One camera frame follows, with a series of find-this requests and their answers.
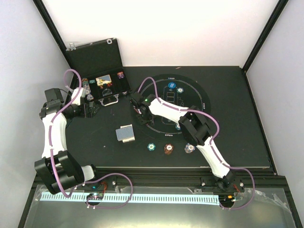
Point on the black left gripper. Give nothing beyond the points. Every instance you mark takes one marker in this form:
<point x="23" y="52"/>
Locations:
<point x="90" y="113"/>

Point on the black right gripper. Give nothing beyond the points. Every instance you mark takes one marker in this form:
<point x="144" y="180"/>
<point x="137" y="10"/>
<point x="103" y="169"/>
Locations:
<point x="142" y="121"/>

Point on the blue small blind button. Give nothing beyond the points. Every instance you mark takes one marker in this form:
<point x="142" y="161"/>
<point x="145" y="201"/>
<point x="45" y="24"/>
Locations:
<point x="171" y="85"/>

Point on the blue green fifty chips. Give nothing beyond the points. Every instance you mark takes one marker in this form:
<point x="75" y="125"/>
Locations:
<point x="180" y="90"/>

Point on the green poker chip stack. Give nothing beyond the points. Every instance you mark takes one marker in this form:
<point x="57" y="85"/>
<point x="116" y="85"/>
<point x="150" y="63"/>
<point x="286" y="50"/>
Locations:
<point x="151" y="147"/>

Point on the orange poker chip stack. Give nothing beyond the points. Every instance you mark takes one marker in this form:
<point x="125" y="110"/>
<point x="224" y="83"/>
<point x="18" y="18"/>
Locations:
<point x="168" y="148"/>

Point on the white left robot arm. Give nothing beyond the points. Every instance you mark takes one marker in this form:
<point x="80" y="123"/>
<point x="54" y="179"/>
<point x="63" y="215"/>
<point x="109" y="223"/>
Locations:
<point x="57" y="168"/>

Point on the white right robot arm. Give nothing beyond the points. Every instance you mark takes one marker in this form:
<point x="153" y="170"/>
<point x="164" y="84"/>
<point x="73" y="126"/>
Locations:
<point x="194" y="127"/>

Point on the chip row in case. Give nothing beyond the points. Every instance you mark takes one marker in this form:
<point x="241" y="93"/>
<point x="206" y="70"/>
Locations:
<point x="86" y="86"/>

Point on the card box in case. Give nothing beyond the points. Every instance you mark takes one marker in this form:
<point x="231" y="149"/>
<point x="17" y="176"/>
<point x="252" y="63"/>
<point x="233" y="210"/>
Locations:
<point x="103" y="80"/>

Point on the blue backed card deck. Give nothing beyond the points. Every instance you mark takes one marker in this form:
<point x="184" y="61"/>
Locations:
<point x="125" y="134"/>

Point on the purple chips in case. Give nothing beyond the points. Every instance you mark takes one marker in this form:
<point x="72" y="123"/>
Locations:
<point x="120" y="75"/>

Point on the round black poker mat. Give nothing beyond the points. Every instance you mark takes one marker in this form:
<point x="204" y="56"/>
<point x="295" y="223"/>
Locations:
<point x="162" y="129"/>

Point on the black aluminium poker case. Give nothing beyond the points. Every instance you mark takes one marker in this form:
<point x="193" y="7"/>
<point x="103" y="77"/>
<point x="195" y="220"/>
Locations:
<point x="98" y="59"/>

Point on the blue white poker chip stack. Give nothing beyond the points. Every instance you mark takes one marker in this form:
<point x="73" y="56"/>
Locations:
<point x="189" y="148"/>

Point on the white slotted cable duct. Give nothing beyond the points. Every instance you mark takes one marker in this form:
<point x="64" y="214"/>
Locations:
<point x="135" y="198"/>

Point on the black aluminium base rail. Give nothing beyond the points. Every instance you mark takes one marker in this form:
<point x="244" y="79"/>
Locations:
<point x="156" y="177"/>

